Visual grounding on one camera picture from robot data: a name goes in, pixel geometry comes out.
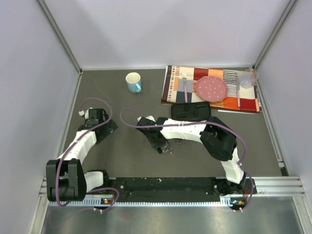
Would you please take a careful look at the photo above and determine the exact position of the black zip tool case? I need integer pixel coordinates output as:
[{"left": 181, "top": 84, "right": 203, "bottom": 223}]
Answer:
[{"left": 171, "top": 101, "right": 211, "bottom": 122}]

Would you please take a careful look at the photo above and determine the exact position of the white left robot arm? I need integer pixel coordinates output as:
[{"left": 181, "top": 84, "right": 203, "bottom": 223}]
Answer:
[{"left": 46, "top": 108, "right": 117, "bottom": 202}]

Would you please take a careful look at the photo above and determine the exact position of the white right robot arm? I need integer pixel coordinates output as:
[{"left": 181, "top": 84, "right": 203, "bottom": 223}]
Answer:
[{"left": 136, "top": 116, "right": 246, "bottom": 193}]

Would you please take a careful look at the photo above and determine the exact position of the blue ceramic mug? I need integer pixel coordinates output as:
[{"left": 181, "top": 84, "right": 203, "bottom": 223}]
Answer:
[{"left": 125, "top": 72, "right": 142, "bottom": 94}]

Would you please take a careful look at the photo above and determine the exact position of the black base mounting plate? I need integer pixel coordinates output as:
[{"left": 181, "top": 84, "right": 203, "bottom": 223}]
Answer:
[{"left": 102, "top": 177, "right": 256, "bottom": 202}]

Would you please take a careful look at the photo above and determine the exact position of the colourful patterned placemat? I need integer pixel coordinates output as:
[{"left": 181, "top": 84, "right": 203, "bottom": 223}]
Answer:
[{"left": 161, "top": 65, "right": 261, "bottom": 113}]

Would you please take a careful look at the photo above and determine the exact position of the pink polka dot plate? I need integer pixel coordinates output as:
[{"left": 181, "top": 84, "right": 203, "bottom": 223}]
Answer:
[{"left": 195, "top": 76, "right": 228, "bottom": 103}]

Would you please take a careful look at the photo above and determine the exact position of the clear plastic cup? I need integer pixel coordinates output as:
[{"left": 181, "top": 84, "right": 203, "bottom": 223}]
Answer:
[{"left": 238, "top": 68, "right": 258, "bottom": 89}]

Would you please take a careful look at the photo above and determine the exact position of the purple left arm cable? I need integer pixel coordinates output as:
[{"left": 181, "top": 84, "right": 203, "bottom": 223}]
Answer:
[{"left": 55, "top": 97, "right": 120, "bottom": 215}]

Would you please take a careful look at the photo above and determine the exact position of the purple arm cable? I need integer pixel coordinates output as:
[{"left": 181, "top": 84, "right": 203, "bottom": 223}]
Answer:
[
  {"left": 120, "top": 108, "right": 255, "bottom": 213},
  {"left": 55, "top": 97, "right": 120, "bottom": 215}
]

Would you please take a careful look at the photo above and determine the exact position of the pink handled fork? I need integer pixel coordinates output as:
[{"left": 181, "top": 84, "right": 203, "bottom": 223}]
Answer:
[{"left": 182, "top": 73, "right": 188, "bottom": 103}]

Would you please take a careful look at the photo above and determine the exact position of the grey slotted cable duct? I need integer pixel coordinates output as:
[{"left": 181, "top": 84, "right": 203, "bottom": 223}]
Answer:
[{"left": 48, "top": 196, "right": 244, "bottom": 208}]

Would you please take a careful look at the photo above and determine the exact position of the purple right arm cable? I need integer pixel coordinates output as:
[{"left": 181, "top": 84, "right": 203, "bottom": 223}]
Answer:
[{"left": 120, "top": 108, "right": 255, "bottom": 213}]

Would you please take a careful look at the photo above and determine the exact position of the pink handled knife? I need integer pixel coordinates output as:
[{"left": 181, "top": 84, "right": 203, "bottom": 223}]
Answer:
[{"left": 236, "top": 77, "right": 241, "bottom": 107}]

